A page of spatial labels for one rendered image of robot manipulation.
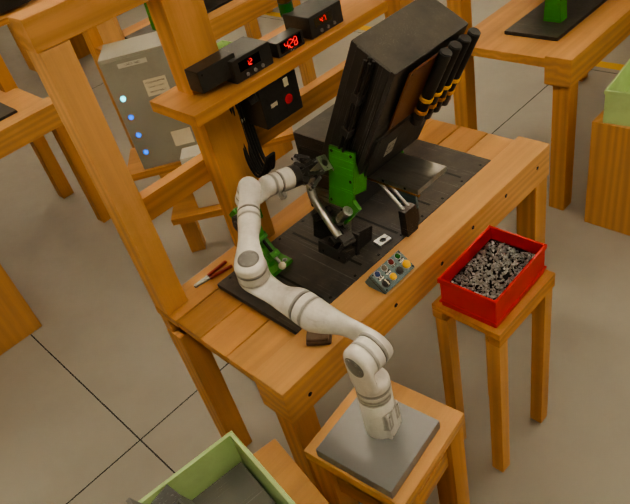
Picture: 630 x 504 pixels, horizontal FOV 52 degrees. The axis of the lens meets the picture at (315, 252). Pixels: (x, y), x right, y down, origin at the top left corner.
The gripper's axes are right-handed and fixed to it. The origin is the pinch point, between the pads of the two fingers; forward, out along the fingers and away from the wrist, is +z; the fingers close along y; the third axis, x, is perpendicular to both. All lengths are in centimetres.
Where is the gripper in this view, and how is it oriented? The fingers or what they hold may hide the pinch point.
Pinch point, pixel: (319, 166)
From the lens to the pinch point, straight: 219.9
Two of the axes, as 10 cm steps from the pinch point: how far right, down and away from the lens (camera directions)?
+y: -4.9, -8.7, 0.8
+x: -4.9, 3.6, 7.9
